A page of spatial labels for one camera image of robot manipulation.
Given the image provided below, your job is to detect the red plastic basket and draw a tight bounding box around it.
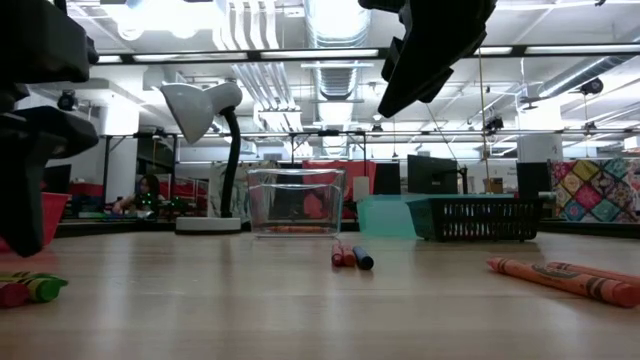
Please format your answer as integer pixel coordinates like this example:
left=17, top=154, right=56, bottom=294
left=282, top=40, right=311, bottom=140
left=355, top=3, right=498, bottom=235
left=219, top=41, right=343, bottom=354
left=0, top=191, right=72, bottom=253

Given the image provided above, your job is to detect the black panel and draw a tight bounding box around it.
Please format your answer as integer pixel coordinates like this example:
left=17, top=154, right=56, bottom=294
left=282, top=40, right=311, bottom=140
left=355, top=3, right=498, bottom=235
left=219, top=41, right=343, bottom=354
left=374, top=162, right=402, bottom=196

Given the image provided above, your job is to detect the white desk lamp black neck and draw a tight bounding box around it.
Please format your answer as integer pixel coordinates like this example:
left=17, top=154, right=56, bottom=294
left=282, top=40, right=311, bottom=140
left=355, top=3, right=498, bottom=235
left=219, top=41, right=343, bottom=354
left=159, top=81, right=245, bottom=235

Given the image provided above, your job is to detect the black aluminium table frame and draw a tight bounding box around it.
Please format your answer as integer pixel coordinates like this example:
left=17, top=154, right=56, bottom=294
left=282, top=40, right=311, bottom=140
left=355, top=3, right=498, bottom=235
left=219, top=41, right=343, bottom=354
left=56, top=218, right=640, bottom=240

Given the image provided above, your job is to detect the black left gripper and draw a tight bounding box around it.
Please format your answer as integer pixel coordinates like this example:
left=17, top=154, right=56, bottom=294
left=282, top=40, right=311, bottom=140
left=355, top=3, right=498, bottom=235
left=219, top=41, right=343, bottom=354
left=0, top=0, right=100, bottom=114

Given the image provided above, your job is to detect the floral patterned fabric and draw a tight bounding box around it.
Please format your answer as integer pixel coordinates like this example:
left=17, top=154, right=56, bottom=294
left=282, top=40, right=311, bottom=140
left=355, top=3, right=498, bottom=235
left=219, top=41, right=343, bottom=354
left=206, top=162, right=249, bottom=220

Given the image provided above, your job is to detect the shelf with red bins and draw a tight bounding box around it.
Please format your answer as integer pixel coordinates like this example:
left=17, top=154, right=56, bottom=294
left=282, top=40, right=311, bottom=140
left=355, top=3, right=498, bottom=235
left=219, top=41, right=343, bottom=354
left=159, top=177, right=210, bottom=217

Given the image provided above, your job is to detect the clear plastic bin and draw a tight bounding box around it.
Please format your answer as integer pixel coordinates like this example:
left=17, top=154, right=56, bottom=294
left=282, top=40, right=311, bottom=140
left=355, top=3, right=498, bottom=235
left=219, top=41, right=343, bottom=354
left=244, top=167, right=347, bottom=239

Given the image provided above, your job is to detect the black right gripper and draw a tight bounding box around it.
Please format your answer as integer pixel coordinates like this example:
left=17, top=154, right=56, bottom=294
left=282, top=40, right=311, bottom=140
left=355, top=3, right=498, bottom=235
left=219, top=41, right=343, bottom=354
left=377, top=0, right=499, bottom=119

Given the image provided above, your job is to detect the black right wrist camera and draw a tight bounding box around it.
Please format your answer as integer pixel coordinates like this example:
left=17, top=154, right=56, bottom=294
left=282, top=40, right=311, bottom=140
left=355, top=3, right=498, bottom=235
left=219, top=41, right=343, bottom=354
left=357, top=0, right=406, bottom=14

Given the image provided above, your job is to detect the person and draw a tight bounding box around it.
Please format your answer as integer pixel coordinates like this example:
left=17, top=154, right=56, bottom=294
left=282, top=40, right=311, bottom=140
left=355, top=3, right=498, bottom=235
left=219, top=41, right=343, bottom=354
left=112, top=173, right=166, bottom=217

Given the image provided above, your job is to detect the blue crayon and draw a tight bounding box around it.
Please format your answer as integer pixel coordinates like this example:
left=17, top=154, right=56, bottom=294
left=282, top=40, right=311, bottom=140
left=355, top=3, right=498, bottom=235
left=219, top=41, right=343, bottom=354
left=351, top=244, right=375, bottom=272

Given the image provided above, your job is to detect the red fabric backdrop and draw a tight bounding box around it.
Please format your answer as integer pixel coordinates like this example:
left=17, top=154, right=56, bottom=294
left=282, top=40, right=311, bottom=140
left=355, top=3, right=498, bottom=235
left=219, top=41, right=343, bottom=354
left=301, top=159, right=377, bottom=220

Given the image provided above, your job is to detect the silver ventilation duct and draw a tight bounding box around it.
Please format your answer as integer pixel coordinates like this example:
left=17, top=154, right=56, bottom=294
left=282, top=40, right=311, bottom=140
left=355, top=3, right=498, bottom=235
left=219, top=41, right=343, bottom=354
left=537, top=54, right=640, bottom=100

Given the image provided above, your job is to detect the white sheet on stand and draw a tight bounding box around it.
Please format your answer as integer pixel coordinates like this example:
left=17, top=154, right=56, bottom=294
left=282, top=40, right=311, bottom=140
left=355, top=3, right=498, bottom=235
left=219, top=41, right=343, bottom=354
left=352, top=175, right=371, bottom=202

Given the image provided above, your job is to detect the black mesh basket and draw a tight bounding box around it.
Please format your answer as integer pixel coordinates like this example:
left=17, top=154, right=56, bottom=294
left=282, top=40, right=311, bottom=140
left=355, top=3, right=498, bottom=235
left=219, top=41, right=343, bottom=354
left=405, top=196, right=547, bottom=243

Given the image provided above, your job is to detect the black computer monitor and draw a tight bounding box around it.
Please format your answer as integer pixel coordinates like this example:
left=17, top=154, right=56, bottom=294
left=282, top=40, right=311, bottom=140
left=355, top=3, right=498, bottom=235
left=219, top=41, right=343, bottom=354
left=43, top=163, right=73, bottom=194
left=516, top=161, right=551, bottom=199
left=407, top=154, right=460, bottom=196

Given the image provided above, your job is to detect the colourful patchwork quilt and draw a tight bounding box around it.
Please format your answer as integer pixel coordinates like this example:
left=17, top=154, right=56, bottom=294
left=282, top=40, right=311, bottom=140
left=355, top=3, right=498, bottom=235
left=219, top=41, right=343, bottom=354
left=547, top=158, right=640, bottom=224

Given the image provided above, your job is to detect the orange crayon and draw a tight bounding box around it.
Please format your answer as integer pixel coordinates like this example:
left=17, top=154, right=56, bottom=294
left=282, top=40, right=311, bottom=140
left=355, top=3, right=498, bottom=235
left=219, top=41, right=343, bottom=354
left=486, top=256, right=640, bottom=310
left=266, top=225, right=330, bottom=235
left=544, top=261, right=640, bottom=289

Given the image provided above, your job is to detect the teal plastic bin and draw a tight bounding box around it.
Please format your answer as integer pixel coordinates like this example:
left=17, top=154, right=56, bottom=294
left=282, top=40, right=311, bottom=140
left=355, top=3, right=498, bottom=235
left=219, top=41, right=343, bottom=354
left=356, top=193, right=516, bottom=239

